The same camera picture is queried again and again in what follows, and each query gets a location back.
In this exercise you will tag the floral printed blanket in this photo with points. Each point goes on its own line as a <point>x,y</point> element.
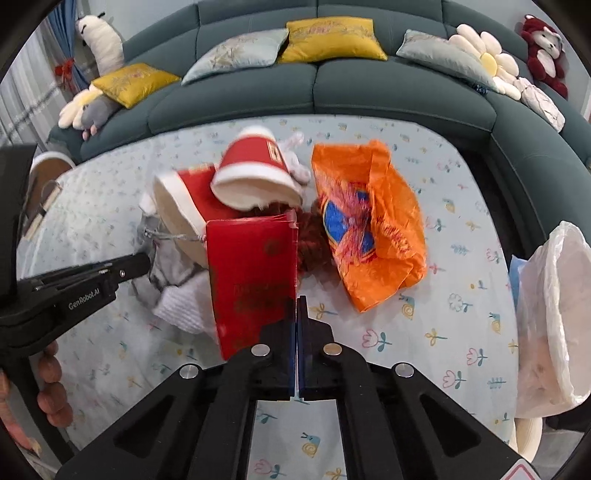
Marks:
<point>415,332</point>

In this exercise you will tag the person's left hand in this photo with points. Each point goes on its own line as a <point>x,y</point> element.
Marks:
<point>53,383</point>

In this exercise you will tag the red teddy bear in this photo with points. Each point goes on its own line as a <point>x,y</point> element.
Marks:
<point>538,64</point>

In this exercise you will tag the grey plush toy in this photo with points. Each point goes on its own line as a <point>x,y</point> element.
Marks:
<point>101,113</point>

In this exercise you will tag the blue cloth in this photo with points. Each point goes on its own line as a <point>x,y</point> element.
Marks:
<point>517,277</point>

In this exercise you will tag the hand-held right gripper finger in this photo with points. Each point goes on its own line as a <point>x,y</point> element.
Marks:
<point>301,332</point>
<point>294,332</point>

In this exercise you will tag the white plastic bag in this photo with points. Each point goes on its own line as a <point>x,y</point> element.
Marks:
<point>554,323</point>

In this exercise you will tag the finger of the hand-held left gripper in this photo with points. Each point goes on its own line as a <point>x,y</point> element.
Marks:
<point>120,272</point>

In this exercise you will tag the teal sofa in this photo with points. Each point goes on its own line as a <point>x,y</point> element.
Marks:
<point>392,92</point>

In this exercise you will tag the brown white-rimmed object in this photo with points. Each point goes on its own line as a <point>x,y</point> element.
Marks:
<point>46,175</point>

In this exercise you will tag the white sheer curtain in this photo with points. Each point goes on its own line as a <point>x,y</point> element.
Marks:
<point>23,106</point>

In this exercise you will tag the orange plastic bag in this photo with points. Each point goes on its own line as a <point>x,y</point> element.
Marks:
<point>388,221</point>

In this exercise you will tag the grey cloth pouch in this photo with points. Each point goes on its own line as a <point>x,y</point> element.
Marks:
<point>171,263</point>

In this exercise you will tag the cream petal pillow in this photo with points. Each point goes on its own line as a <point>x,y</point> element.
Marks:
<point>74,110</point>

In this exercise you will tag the white plush toy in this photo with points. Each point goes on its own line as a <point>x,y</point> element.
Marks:
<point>104,46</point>

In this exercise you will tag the light blue cushion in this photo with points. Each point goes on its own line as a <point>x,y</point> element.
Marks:
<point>429,50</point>
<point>235,53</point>

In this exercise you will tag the white and red cloth garment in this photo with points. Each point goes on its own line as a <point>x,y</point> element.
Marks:
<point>251,157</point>

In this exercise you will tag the dark red fuzzy ball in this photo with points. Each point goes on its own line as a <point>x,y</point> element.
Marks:
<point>311,240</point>

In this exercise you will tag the yellow cushion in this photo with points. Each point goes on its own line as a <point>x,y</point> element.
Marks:
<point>332,41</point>
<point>134,83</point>

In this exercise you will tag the red curtain tassel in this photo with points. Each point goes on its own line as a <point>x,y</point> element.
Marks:
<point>64,74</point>

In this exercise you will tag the white patterned cushion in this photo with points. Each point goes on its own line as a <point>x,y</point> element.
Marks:
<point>540,104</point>

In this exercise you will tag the blue curtain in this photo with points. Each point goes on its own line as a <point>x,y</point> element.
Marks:
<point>64,37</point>

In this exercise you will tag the white round container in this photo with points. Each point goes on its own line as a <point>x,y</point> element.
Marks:
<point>528,438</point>

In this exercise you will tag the red white plush stocking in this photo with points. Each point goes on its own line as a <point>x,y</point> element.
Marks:
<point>194,194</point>

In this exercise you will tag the white flower pillow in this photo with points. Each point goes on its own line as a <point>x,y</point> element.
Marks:
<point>489,60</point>

